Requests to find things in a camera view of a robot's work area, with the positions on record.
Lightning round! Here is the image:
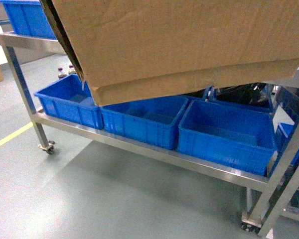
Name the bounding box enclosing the blue plastic bin middle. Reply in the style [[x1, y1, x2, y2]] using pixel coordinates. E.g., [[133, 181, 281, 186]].
[[101, 96, 189, 150]]

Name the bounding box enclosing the blue bin on top shelf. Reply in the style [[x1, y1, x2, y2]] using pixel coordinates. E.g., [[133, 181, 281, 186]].
[[0, 0, 56, 40]]

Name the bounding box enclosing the blue plastic bin left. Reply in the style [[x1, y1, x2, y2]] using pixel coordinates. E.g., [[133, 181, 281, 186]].
[[34, 74, 104, 129]]

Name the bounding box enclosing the large cardboard box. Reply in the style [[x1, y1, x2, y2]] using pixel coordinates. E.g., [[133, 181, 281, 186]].
[[41, 0, 299, 106]]

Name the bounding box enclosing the stainless steel trolley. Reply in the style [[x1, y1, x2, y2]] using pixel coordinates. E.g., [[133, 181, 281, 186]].
[[0, 32, 299, 237]]

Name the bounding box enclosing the blue bin with black bag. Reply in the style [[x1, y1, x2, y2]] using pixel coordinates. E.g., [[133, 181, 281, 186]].
[[184, 83, 274, 114]]

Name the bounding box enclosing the blue plastic bin right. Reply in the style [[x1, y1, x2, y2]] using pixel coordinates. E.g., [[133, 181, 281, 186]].
[[177, 100, 276, 176]]

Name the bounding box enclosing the blue plastic bin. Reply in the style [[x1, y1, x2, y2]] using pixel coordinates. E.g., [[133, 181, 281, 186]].
[[101, 96, 189, 150], [177, 100, 276, 176], [34, 74, 104, 129]]

